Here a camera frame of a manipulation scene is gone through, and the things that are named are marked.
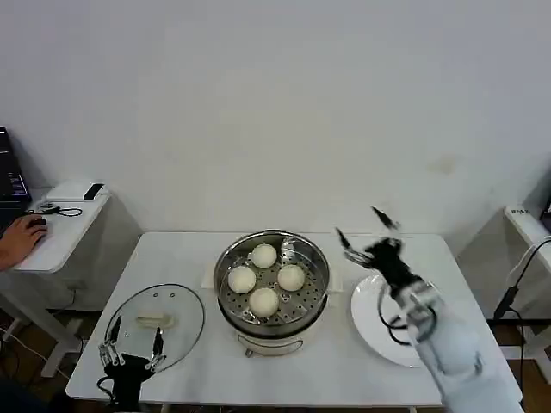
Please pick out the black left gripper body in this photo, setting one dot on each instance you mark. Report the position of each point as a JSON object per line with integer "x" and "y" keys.
{"x": 127, "y": 378}

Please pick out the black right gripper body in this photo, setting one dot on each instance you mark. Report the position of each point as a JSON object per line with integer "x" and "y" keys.
{"x": 391, "y": 264}

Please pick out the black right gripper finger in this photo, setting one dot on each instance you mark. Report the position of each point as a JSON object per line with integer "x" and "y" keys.
{"x": 386, "y": 220}
{"x": 351, "y": 249}

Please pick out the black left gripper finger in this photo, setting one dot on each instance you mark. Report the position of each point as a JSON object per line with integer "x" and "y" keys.
{"x": 111, "y": 342}
{"x": 157, "y": 348}

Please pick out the white steamed bun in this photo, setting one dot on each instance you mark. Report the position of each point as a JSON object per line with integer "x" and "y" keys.
{"x": 292, "y": 276}
{"x": 264, "y": 301}
{"x": 264, "y": 255}
{"x": 242, "y": 279}

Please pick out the black computer mouse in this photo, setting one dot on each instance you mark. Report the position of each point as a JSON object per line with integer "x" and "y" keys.
{"x": 40, "y": 222}

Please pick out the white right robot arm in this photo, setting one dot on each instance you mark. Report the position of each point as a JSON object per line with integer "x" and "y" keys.
{"x": 456, "y": 344}

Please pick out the person's hand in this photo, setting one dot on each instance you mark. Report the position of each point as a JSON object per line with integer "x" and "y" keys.
{"x": 23, "y": 241}

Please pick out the perforated steel steamer basket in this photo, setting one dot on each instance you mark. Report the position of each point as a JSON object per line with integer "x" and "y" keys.
{"x": 315, "y": 262}

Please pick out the oval glass lid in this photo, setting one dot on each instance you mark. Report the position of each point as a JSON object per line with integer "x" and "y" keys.
{"x": 133, "y": 301}

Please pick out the white round plate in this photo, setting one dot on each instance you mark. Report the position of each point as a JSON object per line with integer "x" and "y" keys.
{"x": 366, "y": 318}

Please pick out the white electric cooker base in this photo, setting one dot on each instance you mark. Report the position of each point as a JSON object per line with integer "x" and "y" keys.
{"x": 267, "y": 346}

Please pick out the white side desk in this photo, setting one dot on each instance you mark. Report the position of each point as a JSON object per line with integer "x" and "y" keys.
{"x": 64, "y": 241}
{"x": 523, "y": 223}

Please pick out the small black and white device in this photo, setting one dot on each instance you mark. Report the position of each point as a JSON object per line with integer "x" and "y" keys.
{"x": 94, "y": 191}

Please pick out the dark panel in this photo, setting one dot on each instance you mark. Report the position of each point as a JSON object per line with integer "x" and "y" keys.
{"x": 546, "y": 189}

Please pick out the black laptop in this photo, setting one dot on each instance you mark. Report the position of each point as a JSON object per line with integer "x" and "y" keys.
{"x": 10, "y": 180}

